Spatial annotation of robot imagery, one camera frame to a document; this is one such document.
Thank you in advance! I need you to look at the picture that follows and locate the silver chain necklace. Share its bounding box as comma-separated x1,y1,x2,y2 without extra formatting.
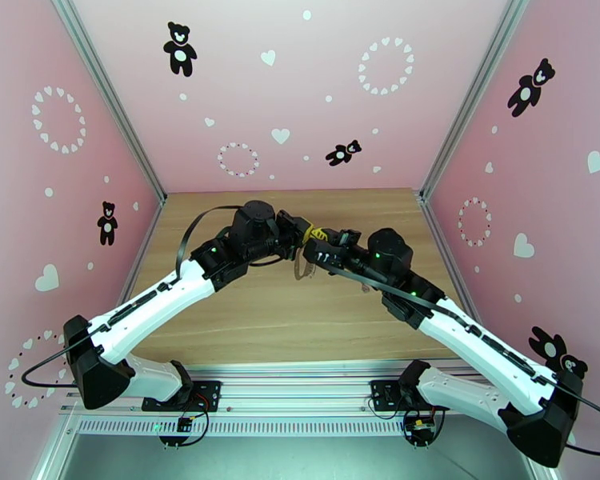
294,242,317,283

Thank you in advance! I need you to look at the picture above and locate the power connector with yellow plug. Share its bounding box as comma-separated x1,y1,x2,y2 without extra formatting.
405,412,438,447

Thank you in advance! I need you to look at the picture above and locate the perforated metal strip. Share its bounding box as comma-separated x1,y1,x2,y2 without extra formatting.
77,417,416,438

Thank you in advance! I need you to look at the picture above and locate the grey metal sheet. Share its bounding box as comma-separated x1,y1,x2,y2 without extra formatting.
59,418,546,480

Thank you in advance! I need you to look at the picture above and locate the right black wrist camera box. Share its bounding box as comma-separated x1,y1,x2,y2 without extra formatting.
302,242,352,276

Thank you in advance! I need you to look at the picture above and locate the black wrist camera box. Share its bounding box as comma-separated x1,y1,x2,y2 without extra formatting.
275,209,314,234
302,242,352,276

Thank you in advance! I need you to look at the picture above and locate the left black wrist camera box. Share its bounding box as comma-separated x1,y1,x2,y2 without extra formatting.
275,209,314,234

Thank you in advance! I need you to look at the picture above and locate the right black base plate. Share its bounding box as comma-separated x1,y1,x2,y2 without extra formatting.
370,379,453,413

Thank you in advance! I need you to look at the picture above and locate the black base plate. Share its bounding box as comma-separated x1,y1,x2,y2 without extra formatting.
141,379,222,413
370,379,453,413

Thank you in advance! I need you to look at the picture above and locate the aluminium front rail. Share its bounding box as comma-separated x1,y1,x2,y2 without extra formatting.
59,361,521,422

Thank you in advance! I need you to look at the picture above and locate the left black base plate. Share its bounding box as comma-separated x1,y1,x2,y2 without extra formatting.
141,379,222,413

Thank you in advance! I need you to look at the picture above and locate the thin black base wire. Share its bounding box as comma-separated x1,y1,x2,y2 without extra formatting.
402,388,454,450
161,395,212,450

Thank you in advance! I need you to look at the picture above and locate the aluminium corner post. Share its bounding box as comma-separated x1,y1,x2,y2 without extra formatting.
418,0,537,202
47,0,169,205

